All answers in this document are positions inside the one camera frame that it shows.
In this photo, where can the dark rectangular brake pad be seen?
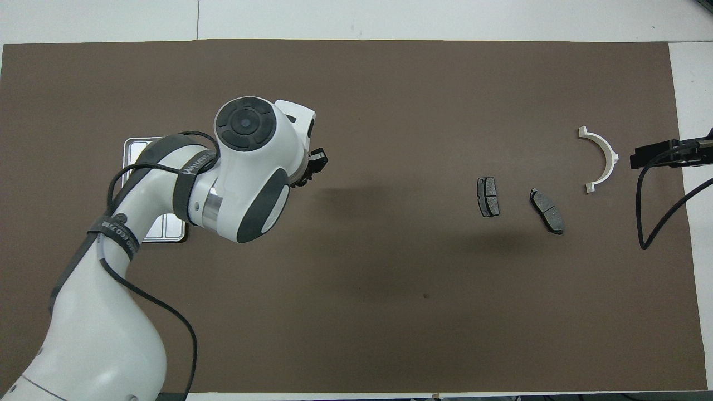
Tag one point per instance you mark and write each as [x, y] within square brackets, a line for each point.
[488, 196]

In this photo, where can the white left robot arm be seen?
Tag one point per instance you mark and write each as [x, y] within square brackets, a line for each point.
[250, 161]

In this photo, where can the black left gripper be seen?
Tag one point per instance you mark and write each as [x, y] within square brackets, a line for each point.
[317, 161]

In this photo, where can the brown table mat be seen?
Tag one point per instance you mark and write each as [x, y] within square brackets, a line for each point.
[390, 83]

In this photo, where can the silver metal tray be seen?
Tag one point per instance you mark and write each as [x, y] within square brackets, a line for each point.
[167, 231]

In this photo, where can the grey elongated brake pad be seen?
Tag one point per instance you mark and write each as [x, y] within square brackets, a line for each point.
[547, 211]

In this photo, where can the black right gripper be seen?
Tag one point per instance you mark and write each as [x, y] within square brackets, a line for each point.
[696, 156]

